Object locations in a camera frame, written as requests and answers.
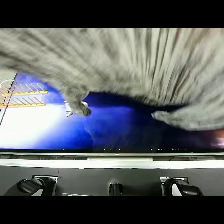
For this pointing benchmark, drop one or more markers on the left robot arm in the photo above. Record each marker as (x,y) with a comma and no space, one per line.
(31,186)

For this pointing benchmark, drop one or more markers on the wooden hanger rack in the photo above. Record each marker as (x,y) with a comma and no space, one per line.
(23,94)

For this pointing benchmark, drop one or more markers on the black white striped shirt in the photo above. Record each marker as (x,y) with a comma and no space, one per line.
(133,60)

